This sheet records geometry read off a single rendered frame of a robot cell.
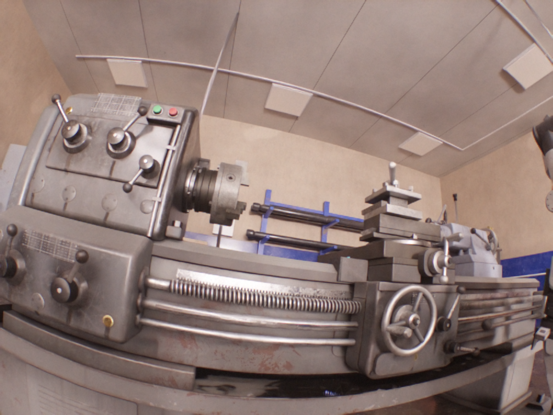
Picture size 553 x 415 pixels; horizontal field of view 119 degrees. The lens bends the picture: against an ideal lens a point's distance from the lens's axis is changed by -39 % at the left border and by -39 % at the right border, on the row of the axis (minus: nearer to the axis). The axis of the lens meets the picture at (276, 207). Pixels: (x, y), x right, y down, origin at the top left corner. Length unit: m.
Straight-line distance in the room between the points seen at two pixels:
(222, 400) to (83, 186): 0.74
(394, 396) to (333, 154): 4.53
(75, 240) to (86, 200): 0.19
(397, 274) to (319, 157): 4.18
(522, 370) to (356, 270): 1.51
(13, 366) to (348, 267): 1.19
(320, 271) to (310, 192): 3.73
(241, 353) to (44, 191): 0.83
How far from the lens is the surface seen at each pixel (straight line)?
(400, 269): 0.83
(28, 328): 1.01
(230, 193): 0.96
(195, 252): 0.80
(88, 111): 1.06
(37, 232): 0.82
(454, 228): 1.58
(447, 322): 0.94
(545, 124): 1.18
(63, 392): 0.97
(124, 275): 0.68
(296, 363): 0.90
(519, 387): 2.12
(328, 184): 4.73
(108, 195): 0.87
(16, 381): 1.10
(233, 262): 0.80
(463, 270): 1.61
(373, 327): 0.80
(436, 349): 1.00
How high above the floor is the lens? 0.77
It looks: 16 degrees up
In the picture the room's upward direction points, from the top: 7 degrees clockwise
